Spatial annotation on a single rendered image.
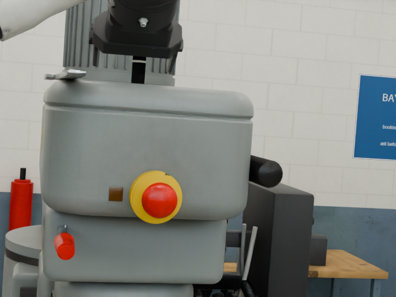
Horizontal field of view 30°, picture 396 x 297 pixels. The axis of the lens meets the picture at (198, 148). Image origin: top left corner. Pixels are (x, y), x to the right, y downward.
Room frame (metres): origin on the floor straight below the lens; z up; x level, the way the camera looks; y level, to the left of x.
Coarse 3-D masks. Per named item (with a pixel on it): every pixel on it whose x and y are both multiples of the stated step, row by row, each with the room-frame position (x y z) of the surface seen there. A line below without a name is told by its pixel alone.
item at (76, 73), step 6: (60, 72) 0.87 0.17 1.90; (66, 72) 0.78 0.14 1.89; (72, 72) 0.78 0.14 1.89; (78, 72) 0.78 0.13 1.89; (84, 72) 0.78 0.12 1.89; (48, 78) 0.97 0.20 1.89; (54, 78) 0.96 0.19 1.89; (60, 78) 0.91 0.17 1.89; (66, 78) 0.88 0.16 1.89; (72, 78) 0.86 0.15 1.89
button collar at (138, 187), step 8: (144, 176) 0.84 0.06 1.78; (152, 176) 0.84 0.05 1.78; (160, 176) 0.84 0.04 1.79; (168, 176) 0.84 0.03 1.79; (136, 184) 0.84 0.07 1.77; (144, 184) 0.84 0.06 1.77; (176, 184) 0.85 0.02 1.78; (136, 192) 0.84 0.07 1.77; (176, 192) 0.85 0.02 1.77; (136, 200) 0.84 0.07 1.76; (136, 208) 0.84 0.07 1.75; (176, 208) 0.85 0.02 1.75; (144, 216) 0.84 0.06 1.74; (168, 216) 0.84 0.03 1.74
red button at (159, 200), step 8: (152, 184) 0.82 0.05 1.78; (160, 184) 0.82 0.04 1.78; (168, 184) 0.82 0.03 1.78; (144, 192) 0.82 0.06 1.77; (152, 192) 0.81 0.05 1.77; (160, 192) 0.81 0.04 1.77; (168, 192) 0.82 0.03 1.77; (144, 200) 0.81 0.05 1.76; (152, 200) 0.81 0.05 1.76; (160, 200) 0.81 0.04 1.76; (168, 200) 0.81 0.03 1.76; (176, 200) 0.82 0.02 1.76; (144, 208) 0.82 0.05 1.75; (152, 208) 0.81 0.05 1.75; (160, 208) 0.81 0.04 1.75; (168, 208) 0.81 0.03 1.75; (152, 216) 0.82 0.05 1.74; (160, 216) 0.82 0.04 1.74
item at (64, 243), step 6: (60, 228) 0.91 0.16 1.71; (66, 228) 0.93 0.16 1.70; (60, 234) 0.84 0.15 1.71; (66, 234) 0.84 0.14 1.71; (54, 240) 0.84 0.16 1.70; (60, 240) 0.81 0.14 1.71; (66, 240) 0.81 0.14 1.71; (72, 240) 0.83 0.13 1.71; (54, 246) 0.84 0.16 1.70; (60, 246) 0.80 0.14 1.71; (66, 246) 0.80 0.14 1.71; (72, 246) 0.80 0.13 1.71; (60, 252) 0.79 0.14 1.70; (66, 252) 0.80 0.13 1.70; (72, 252) 0.80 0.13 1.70; (60, 258) 0.80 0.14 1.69; (66, 258) 0.80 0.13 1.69
